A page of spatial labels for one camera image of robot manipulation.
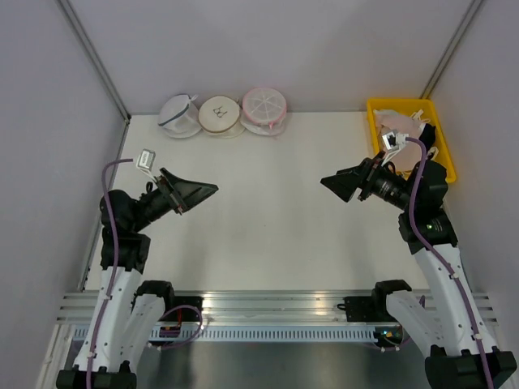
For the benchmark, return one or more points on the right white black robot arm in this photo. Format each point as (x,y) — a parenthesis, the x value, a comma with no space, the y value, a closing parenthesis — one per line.
(458,349)

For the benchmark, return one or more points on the white bra in bin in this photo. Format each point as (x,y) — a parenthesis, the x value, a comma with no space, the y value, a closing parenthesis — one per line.
(421,113)

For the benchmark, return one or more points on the aluminium corner post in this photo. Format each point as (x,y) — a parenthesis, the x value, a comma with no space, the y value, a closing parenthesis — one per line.
(70,15)
(469,16)

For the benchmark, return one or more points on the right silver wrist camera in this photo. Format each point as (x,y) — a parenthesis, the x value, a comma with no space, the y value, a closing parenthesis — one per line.
(391,140)

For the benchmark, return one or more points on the beige trimmed laundry bag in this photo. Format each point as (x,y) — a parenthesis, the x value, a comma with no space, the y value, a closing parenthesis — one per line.
(220,116)

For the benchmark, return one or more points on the yellow plastic bin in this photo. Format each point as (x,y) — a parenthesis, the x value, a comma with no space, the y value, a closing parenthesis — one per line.
(407,107)

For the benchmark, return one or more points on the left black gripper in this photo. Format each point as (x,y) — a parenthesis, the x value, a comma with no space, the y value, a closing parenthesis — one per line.
(190,192)

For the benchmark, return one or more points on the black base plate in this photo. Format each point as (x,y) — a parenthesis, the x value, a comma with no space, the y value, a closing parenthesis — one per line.
(362,309)
(184,314)

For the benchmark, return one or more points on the blue trimmed mesh laundry bag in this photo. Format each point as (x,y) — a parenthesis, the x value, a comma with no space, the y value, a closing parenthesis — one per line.
(178,117)

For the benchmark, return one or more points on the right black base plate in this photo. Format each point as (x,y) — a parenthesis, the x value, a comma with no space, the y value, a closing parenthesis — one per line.
(362,309)

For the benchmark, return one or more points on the white slotted cable duct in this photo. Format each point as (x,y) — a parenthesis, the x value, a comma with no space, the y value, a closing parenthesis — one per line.
(288,334)

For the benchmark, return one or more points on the pink trimmed mesh laundry bag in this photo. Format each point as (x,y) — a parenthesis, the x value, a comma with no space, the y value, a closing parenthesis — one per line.
(264,111)

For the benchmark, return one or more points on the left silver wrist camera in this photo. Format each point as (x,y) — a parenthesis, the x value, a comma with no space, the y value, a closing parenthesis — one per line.
(146,160)

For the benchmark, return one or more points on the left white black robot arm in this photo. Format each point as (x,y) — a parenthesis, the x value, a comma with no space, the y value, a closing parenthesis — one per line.
(127,307)

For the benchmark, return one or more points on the aluminium mounting rail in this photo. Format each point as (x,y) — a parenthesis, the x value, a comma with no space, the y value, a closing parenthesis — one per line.
(263,307)

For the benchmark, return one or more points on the pink bra in bin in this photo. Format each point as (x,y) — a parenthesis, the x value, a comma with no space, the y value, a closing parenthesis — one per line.
(388,120)

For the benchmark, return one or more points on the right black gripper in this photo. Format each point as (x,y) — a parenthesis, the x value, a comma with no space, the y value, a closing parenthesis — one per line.
(346,181)

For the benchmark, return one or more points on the left aluminium corner post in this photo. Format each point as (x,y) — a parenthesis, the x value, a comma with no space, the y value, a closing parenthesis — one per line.
(70,15)

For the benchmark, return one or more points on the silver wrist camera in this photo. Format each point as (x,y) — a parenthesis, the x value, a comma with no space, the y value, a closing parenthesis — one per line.
(391,140)
(146,160)

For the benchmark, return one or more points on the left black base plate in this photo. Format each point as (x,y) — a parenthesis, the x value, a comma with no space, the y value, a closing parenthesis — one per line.
(184,314)

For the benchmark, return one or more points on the right aluminium corner post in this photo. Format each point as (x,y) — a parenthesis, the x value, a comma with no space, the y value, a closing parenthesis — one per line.
(469,16)

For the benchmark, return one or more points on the black bra in bin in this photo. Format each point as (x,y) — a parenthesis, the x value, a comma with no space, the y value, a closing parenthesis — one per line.
(428,136)

